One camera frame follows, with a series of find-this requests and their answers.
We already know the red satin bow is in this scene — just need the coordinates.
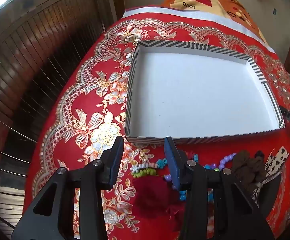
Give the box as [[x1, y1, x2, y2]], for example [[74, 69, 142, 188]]
[[134, 176, 185, 230]]

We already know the white cloth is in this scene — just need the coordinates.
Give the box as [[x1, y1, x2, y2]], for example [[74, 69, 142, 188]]
[[121, 5, 276, 54]]

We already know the purple bead bracelet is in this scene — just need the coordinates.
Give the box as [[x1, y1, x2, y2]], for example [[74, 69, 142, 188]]
[[163, 152, 236, 190]]

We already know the brown scrunchie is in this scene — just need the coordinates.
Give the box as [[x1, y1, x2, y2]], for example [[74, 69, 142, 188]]
[[231, 150, 266, 193]]

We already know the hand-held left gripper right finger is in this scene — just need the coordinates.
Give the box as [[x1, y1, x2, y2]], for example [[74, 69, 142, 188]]
[[164, 136, 275, 240]]

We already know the orange printed blanket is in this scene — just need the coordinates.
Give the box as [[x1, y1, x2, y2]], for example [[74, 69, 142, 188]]
[[160, 0, 262, 38]]

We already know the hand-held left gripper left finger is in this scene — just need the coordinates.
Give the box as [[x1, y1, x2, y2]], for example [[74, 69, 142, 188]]
[[11, 135, 125, 240]]

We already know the leopard print bow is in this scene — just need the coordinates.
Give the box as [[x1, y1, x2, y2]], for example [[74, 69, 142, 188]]
[[252, 147, 290, 198]]

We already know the wooden slatted door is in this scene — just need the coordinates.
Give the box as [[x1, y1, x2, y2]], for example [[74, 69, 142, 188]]
[[0, 0, 120, 230]]

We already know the blue bead bracelet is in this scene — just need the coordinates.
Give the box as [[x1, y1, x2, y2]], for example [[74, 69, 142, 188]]
[[178, 190, 214, 202]]

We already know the red floral tablecloth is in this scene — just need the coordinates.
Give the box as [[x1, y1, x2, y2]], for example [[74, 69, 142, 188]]
[[23, 17, 290, 240]]

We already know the striped shallow cardboard box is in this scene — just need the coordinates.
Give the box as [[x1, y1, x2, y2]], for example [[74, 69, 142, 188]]
[[124, 40, 286, 145]]

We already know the green bead bracelet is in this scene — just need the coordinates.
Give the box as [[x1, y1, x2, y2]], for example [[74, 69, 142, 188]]
[[132, 168, 159, 178]]

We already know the white bead bracelet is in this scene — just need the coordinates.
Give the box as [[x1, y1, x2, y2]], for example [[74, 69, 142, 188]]
[[131, 162, 158, 172]]

